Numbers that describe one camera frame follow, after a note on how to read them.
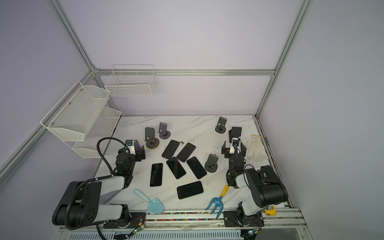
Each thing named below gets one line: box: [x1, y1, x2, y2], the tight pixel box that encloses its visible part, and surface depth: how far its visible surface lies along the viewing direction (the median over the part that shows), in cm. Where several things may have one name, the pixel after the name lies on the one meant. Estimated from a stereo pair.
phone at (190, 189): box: [177, 181, 204, 200], surface depth 86 cm
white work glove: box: [245, 134, 269, 162], surface depth 103 cm
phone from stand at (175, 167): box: [166, 156, 186, 179], surface depth 94 cm
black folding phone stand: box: [228, 126, 242, 144], surface depth 103 cm
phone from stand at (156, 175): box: [150, 163, 163, 187], surface depth 90 cm
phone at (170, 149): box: [161, 140, 180, 160], surface depth 101 cm
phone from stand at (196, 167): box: [186, 156, 207, 179], surface depth 94 cm
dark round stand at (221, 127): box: [215, 116, 227, 134], surface depth 110 cm
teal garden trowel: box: [134, 188, 164, 214], surface depth 80 cm
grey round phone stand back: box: [158, 122, 171, 140], surface depth 106 cm
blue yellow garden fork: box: [205, 184, 230, 220], surface depth 80 cm
